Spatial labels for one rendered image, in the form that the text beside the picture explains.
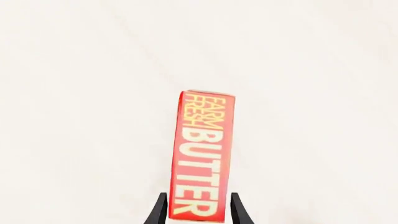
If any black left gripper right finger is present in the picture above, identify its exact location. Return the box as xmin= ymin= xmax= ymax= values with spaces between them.
xmin=229 ymin=192 xmax=256 ymax=224

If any red butter box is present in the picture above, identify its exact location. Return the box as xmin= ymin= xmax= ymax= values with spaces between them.
xmin=167 ymin=88 xmax=236 ymax=222

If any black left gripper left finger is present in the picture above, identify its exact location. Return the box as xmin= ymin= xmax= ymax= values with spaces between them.
xmin=143 ymin=192 xmax=170 ymax=224

